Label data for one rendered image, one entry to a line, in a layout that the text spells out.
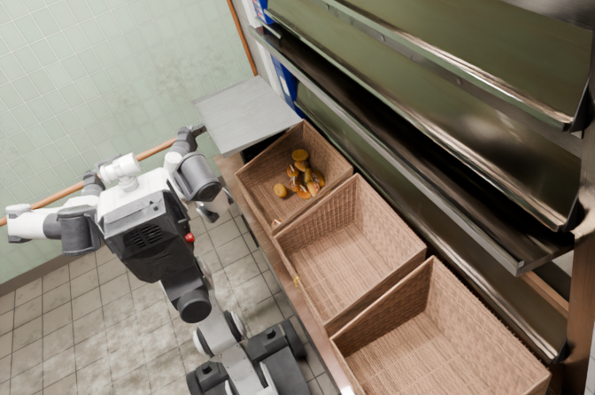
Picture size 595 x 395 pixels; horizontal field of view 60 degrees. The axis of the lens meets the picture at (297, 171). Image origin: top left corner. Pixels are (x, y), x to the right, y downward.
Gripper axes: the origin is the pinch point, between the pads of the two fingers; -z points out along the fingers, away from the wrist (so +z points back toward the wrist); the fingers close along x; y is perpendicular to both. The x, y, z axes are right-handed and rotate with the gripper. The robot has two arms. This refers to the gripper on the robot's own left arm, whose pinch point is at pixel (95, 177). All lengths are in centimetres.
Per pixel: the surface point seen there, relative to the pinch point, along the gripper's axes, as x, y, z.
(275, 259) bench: 63, 58, 20
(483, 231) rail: -21, 112, 120
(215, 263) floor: 121, 14, -53
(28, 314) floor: 121, -117, -71
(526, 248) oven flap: -18, 119, 126
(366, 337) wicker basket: 60, 83, 80
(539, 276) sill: 4, 127, 119
